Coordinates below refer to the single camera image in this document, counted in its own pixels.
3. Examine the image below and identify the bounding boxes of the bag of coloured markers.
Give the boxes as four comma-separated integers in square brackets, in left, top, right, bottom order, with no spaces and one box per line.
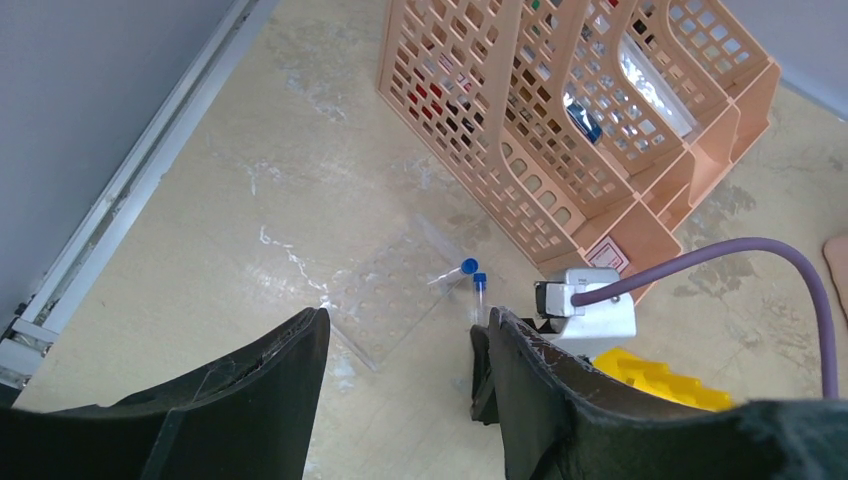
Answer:
[563,92,603,145]

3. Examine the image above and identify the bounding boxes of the yellow test tube rack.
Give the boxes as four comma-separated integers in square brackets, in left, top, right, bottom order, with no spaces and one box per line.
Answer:
[591,348,735,412]

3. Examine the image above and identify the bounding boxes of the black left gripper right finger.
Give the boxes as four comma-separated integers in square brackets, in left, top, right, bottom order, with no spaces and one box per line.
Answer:
[488,307,847,479]

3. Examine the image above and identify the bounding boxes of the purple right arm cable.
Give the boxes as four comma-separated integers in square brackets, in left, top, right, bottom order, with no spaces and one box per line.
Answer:
[570,237,841,402]

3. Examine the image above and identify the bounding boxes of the blue cap test tube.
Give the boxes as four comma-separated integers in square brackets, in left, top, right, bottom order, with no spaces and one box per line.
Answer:
[427,257,479,288]
[472,272,488,325]

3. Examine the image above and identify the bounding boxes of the plastic bag with ruler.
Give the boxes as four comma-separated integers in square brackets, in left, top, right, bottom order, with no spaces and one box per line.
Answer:
[619,34,698,137]

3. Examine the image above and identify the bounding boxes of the pink mesh file organizer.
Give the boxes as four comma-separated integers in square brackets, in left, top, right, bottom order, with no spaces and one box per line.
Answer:
[377,0,781,276]

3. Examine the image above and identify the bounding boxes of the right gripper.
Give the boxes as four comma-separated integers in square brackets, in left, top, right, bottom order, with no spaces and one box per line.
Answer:
[469,325,499,425]

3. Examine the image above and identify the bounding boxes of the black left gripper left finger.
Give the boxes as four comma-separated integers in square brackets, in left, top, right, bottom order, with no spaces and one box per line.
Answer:
[1,308,330,479]

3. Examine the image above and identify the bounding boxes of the white red staples box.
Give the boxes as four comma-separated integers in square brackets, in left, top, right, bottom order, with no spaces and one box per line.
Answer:
[586,236,630,273]

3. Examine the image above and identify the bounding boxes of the clear plastic tube tray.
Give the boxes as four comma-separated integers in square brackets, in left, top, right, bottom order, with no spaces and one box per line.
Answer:
[324,214,469,371]

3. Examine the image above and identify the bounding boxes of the pink plastic bin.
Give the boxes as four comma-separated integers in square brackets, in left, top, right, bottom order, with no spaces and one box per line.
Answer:
[822,235,848,316]

